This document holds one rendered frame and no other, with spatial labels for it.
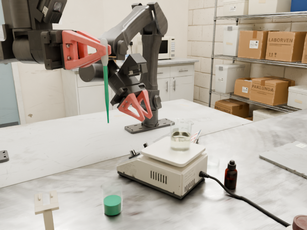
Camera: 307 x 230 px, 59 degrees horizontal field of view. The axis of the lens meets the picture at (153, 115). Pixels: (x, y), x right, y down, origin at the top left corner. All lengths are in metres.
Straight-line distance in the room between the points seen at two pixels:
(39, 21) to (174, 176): 0.41
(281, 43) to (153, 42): 2.04
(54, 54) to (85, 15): 3.09
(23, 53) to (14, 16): 0.07
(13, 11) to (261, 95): 2.63
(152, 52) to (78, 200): 0.57
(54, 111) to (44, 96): 0.23
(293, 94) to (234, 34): 0.94
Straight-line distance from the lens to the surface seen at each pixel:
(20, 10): 0.58
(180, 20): 4.30
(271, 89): 2.88
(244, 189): 0.70
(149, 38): 0.99
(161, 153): 0.64
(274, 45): 2.94
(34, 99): 3.52
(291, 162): 0.86
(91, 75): 0.73
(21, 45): 0.59
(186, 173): 0.61
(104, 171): 0.75
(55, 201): 0.43
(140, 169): 0.66
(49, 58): 0.51
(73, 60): 0.50
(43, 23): 0.58
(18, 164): 0.86
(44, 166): 0.82
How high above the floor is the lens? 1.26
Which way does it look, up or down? 17 degrees down
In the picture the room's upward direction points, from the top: straight up
